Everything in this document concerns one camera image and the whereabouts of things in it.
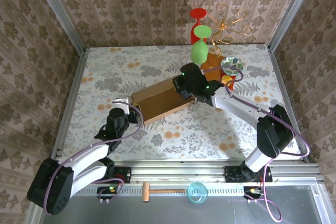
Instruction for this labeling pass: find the gold wire stand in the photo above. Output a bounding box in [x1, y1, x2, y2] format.
[208, 3, 253, 59]

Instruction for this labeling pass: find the brown cardboard box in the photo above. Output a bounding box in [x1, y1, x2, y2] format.
[130, 76, 196, 126]

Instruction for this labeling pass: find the green plastic goblet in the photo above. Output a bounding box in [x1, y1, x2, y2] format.
[190, 24, 212, 65]

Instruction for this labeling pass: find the red plastic goblet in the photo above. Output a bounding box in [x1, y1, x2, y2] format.
[189, 8, 208, 45]

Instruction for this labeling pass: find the wooden stand base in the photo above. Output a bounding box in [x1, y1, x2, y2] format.
[199, 52, 232, 82]

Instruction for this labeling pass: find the leaf-patterned bowl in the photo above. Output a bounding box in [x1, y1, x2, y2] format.
[220, 56, 244, 76]

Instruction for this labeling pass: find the aluminium frame post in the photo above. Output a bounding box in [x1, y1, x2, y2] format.
[30, 0, 86, 54]
[267, 0, 320, 51]

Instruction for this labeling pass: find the aluminium mounting rail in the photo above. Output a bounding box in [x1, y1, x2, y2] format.
[112, 165, 321, 183]

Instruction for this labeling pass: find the blue glass cup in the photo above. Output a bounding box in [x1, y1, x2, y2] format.
[186, 181, 208, 205]

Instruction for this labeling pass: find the grey metal sheet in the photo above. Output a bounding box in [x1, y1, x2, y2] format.
[39, 184, 326, 224]

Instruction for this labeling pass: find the grey slotted cable duct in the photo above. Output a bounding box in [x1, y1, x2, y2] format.
[76, 182, 246, 196]

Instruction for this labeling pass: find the small controller board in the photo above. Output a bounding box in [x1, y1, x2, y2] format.
[97, 186, 123, 200]
[244, 186, 263, 198]

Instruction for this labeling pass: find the wooden mallet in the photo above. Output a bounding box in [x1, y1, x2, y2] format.
[141, 182, 186, 202]

